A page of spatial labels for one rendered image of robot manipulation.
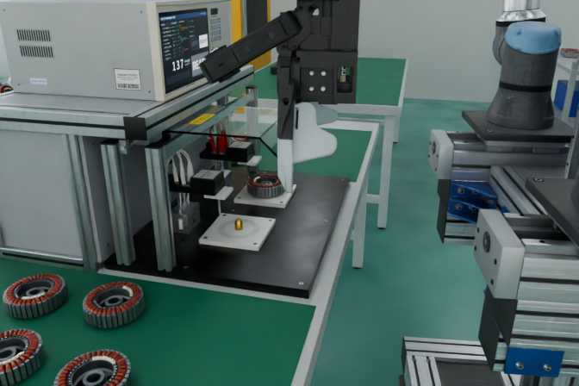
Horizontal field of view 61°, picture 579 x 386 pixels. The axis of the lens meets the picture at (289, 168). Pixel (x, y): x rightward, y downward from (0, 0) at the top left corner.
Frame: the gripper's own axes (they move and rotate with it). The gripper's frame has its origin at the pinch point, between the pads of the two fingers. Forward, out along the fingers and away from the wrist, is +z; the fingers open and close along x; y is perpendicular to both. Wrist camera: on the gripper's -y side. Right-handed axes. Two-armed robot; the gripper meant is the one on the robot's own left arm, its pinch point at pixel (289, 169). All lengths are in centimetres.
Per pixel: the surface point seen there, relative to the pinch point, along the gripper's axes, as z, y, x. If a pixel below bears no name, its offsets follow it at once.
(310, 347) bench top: 40.4, 1.9, 17.4
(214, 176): 23, -24, 54
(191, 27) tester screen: -11, -30, 64
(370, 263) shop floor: 115, 24, 171
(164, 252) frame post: 34, -31, 35
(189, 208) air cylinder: 33, -31, 56
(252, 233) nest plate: 37, -15, 52
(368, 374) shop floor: 115, 20, 92
